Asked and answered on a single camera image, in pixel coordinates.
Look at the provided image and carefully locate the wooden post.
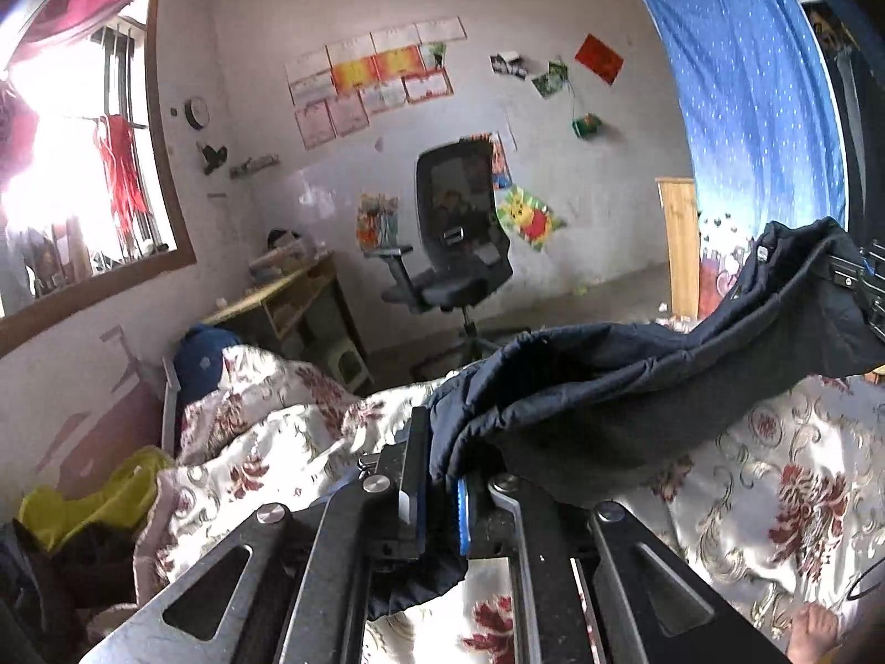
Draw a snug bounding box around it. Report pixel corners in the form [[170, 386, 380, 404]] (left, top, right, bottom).
[[655, 178, 701, 319]]

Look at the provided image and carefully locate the person's foot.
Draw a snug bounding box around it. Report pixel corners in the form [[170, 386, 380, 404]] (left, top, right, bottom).
[[788, 601, 841, 664]]

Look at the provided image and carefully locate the colourful small wall poster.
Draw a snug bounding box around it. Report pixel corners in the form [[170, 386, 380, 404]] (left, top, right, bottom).
[[356, 192, 400, 251]]

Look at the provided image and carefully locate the green wall card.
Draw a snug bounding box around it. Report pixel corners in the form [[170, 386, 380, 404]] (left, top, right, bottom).
[[531, 61, 570, 99]]

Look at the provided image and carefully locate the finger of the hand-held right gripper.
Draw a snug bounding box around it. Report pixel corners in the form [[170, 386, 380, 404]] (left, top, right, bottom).
[[826, 242, 885, 343]]

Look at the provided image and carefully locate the yellow bear wall poster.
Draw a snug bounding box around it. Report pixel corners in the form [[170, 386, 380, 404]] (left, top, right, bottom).
[[498, 184, 566, 253]]

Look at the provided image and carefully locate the grey bed rail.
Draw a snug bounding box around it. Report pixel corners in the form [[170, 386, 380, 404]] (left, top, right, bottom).
[[162, 356, 182, 458]]

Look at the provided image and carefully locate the dark metal frame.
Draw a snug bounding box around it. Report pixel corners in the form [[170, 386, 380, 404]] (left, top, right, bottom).
[[795, 0, 885, 243]]

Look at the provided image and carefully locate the pale plastic stool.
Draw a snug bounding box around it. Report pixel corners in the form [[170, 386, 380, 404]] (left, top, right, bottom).
[[330, 351, 373, 394]]

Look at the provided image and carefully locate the black cable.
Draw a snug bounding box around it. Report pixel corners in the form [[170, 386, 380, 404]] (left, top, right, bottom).
[[847, 557, 885, 603]]

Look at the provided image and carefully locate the red hanging cloth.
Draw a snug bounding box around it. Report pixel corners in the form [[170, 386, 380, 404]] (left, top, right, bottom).
[[93, 114, 149, 236]]

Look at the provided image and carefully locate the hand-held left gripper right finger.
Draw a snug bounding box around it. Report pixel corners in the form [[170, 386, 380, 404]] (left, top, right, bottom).
[[456, 474, 793, 664]]

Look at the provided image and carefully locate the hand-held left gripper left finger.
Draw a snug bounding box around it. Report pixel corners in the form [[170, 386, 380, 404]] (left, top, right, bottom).
[[79, 404, 433, 664]]

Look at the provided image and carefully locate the red wall paper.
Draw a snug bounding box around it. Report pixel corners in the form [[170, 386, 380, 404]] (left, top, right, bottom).
[[575, 33, 625, 86]]

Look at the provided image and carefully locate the stack of papers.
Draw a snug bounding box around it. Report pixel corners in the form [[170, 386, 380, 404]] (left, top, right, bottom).
[[249, 242, 326, 281]]

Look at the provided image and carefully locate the brown framed window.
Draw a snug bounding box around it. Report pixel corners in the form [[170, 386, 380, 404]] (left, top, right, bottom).
[[0, 0, 198, 354]]

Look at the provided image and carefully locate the dark navy jacket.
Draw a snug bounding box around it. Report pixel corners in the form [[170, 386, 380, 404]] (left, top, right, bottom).
[[366, 217, 873, 624]]

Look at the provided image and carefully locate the cartoon figure wall poster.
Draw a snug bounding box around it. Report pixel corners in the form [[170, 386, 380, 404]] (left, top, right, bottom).
[[490, 131, 514, 190]]

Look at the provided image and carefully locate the floral satin blanket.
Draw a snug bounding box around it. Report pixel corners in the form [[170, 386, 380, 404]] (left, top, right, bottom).
[[134, 342, 885, 664]]

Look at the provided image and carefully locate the small wall rack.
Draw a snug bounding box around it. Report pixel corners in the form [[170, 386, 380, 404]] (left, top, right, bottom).
[[230, 154, 281, 179]]

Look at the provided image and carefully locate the black mesh office chair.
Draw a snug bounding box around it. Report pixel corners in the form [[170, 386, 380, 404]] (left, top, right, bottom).
[[363, 138, 516, 367]]

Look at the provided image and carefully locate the blue dotted printed curtain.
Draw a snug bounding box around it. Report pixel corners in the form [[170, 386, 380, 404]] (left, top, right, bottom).
[[626, 0, 851, 323]]

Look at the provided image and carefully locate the wooden desk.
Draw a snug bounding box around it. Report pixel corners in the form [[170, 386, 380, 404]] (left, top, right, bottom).
[[200, 252, 367, 361]]

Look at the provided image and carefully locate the group of wall certificates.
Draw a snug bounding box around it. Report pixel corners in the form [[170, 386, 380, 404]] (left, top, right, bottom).
[[285, 15, 467, 151]]

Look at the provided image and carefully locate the yellow green cloth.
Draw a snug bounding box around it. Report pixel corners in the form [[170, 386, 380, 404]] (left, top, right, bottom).
[[17, 446, 174, 554]]

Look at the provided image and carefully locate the dark cloth pile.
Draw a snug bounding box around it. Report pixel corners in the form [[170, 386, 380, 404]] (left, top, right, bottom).
[[0, 518, 139, 664]]

